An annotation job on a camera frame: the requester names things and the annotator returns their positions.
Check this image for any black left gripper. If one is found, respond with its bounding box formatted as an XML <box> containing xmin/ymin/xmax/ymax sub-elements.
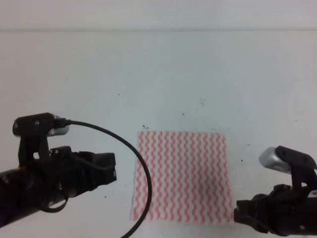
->
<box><xmin>44</xmin><ymin>146</ymin><xmax>116</xmax><ymax>201</ymax></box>

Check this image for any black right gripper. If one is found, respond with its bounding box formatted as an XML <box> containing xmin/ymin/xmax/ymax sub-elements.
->
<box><xmin>234</xmin><ymin>184</ymin><xmax>310</xmax><ymax>236</ymax></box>

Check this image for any pink white wavy towel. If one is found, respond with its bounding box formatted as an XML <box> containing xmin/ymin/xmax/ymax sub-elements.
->
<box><xmin>137</xmin><ymin>131</ymin><xmax>233</xmax><ymax>225</ymax></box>

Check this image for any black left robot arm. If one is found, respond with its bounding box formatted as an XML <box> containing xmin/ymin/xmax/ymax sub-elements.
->
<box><xmin>0</xmin><ymin>146</ymin><xmax>116</xmax><ymax>227</ymax></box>

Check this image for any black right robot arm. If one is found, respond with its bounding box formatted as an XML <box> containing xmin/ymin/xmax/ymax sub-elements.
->
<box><xmin>234</xmin><ymin>184</ymin><xmax>317</xmax><ymax>237</ymax></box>

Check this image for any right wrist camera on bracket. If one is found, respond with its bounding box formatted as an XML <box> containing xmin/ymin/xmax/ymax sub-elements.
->
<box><xmin>259</xmin><ymin>146</ymin><xmax>317</xmax><ymax>193</ymax></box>

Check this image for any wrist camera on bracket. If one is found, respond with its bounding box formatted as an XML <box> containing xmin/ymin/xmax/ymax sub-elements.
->
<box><xmin>12</xmin><ymin>113</ymin><xmax>76</xmax><ymax>176</ymax></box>
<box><xmin>259</xmin><ymin>146</ymin><xmax>317</xmax><ymax>193</ymax></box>

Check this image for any black left camera cable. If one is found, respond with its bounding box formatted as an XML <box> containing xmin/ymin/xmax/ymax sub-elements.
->
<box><xmin>42</xmin><ymin>119</ymin><xmax>152</xmax><ymax>238</ymax></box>

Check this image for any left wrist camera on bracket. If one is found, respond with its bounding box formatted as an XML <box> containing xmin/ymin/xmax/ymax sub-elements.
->
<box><xmin>12</xmin><ymin>113</ymin><xmax>76</xmax><ymax>176</ymax></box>

